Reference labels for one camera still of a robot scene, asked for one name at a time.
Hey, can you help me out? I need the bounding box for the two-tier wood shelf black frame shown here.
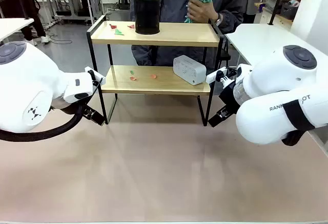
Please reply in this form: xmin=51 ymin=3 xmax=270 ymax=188
xmin=86 ymin=14 xmax=227 ymax=128

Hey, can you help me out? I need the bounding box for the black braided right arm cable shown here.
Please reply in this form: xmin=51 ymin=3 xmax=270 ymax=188
xmin=281 ymin=129 xmax=305 ymax=147

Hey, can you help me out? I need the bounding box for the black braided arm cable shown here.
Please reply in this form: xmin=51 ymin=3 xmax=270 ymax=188
xmin=0 ymin=102 xmax=87 ymax=142
xmin=281 ymin=129 xmax=305 ymax=147

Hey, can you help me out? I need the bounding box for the black cylindrical canister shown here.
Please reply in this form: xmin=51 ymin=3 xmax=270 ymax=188
xmin=133 ymin=0 xmax=161 ymax=35

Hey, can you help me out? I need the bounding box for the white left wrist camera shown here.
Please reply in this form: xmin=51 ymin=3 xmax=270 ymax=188
xmin=84 ymin=66 xmax=106 ymax=82

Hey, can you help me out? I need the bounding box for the white rectangular device box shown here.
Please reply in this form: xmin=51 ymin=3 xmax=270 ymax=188
xmin=172 ymin=54 xmax=207 ymax=86

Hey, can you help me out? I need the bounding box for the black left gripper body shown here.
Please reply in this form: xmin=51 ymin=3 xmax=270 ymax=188
xmin=76 ymin=102 xmax=90 ymax=115

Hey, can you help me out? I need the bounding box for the white side table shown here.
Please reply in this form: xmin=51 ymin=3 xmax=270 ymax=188
xmin=0 ymin=17 xmax=35 ymax=43

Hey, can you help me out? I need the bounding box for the person's left hand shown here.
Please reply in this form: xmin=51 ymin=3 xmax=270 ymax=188
xmin=187 ymin=0 xmax=219 ymax=23

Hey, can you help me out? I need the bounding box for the black floor cable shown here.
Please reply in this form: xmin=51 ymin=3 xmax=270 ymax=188
xmin=46 ymin=24 xmax=74 ymax=45

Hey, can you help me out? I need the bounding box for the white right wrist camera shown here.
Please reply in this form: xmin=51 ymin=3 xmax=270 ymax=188
xmin=205 ymin=66 xmax=228 ymax=84

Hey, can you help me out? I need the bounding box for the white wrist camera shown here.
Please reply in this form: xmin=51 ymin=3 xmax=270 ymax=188
xmin=84 ymin=66 xmax=106 ymax=82
xmin=205 ymin=66 xmax=228 ymax=84

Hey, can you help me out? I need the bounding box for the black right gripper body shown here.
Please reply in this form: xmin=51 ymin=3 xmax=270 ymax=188
xmin=218 ymin=79 xmax=242 ymax=116

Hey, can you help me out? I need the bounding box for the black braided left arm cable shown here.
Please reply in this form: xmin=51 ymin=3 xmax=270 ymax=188
xmin=0 ymin=102 xmax=87 ymax=142

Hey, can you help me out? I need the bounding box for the large white table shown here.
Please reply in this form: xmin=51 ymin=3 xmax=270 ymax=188
xmin=224 ymin=23 xmax=322 ymax=66

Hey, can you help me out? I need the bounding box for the person's left forearm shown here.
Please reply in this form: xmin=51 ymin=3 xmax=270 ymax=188
xmin=219 ymin=9 xmax=244 ymax=34

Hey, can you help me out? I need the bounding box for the person in grey jacket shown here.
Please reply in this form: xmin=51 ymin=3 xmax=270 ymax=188
xmin=130 ymin=0 xmax=244 ymax=69

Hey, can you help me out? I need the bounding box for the black stand pole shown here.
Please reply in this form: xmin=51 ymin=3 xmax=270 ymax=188
xmin=267 ymin=0 xmax=287 ymax=26

